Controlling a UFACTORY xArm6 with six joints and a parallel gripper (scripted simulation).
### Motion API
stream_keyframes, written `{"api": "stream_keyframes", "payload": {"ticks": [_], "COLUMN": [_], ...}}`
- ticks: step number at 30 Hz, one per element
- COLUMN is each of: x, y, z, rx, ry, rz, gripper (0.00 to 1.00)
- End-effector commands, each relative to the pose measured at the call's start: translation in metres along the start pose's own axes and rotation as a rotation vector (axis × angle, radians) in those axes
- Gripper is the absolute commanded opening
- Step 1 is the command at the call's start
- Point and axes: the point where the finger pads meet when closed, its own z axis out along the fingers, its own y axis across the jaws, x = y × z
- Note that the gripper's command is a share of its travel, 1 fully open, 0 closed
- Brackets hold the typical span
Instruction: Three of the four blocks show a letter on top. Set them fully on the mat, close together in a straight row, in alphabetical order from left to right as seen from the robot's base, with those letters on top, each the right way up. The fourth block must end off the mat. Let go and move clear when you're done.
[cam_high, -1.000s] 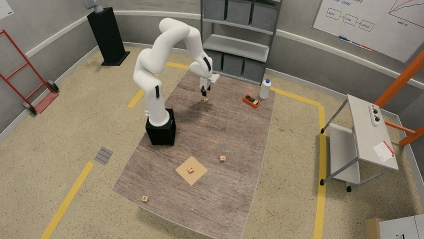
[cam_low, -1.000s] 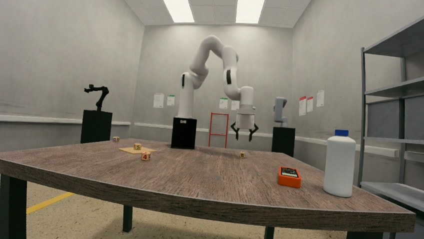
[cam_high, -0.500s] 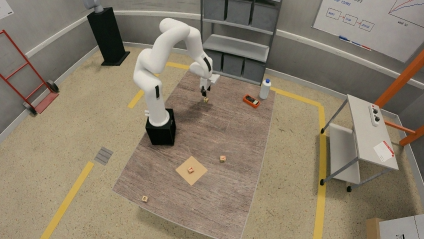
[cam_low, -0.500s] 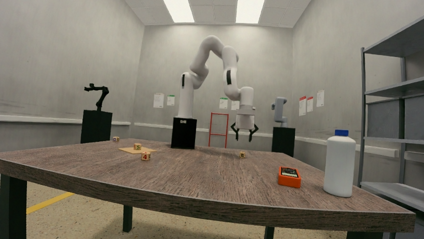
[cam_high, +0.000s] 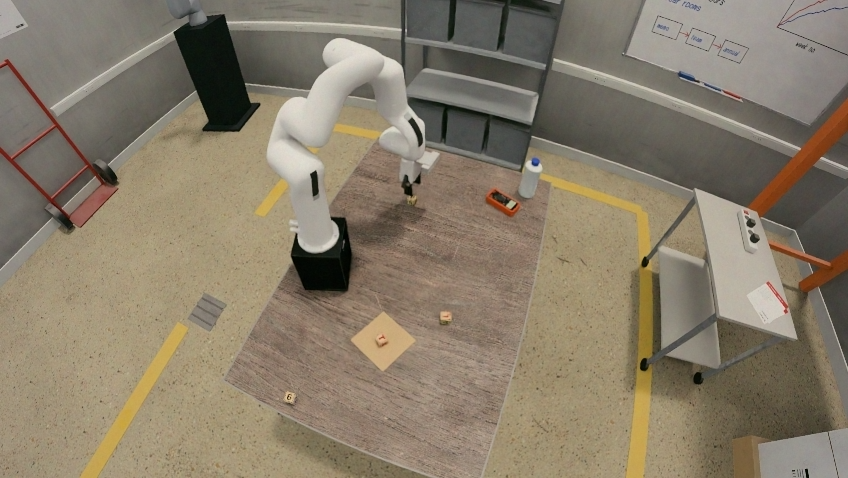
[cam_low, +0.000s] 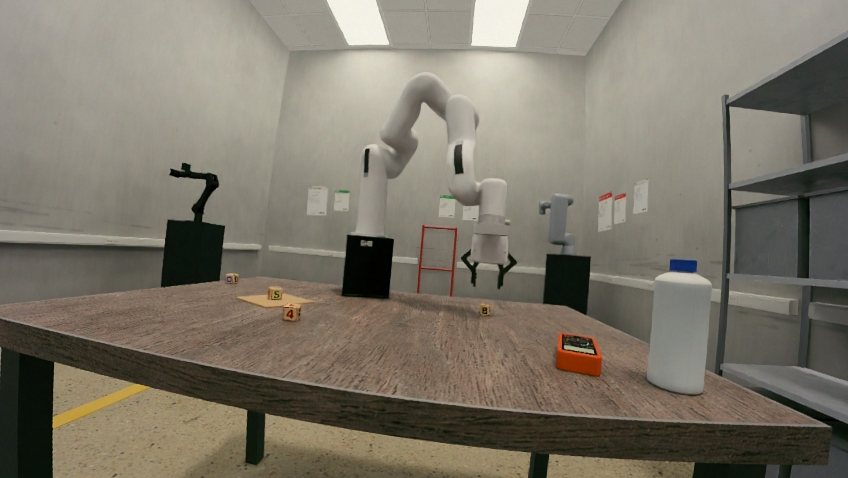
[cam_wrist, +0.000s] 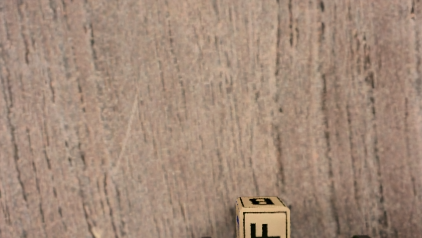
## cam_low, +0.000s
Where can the tan square mat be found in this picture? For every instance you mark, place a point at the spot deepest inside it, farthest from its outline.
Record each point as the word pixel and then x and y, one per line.
pixel 263 301

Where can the white bottle with blue cap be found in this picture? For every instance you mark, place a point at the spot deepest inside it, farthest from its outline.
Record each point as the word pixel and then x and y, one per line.
pixel 679 333

